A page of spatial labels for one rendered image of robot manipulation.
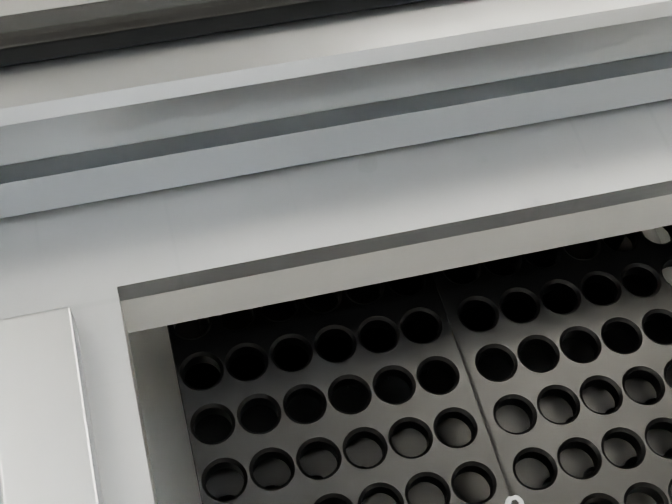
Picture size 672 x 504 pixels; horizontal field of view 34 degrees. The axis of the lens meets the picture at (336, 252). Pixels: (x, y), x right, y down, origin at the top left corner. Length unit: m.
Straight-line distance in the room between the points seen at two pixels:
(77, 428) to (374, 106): 0.12
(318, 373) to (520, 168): 0.09
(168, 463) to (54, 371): 0.12
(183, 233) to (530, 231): 0.10
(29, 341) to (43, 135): 0.05
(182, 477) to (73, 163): 0.14
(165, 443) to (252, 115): 0.15
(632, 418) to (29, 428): 0.18
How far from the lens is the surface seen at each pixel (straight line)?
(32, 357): 0.29
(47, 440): 0.28
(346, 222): 0.32
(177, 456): 0.41
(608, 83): 0.34
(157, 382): 0.42
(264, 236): 0.32
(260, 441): 0.34
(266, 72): 0.30
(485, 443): 0.34
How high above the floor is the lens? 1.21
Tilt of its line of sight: 58 degrees down
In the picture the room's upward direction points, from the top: 5 degrees clockwise
